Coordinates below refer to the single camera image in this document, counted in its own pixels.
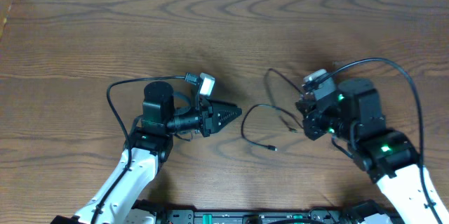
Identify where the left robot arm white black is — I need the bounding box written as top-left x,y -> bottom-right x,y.
52,81 -> 242,223

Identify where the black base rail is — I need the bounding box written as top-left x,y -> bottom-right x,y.
152,208 -> 394,224

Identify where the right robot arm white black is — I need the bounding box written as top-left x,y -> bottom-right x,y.
296,79 -> 448,223

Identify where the black usb cable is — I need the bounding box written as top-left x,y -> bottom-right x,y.
240,67 -> 306,152

